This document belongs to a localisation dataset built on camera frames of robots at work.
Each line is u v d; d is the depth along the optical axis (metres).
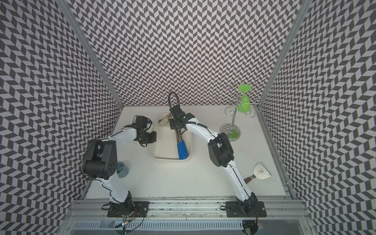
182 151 0.87
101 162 0.49
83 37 0.82
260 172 0.84
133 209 0.71
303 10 0.68
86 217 0.71
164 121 1.01
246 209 0.63
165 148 0.94
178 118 0.75
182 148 0.87
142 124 0.79
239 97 0.77
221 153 0.59
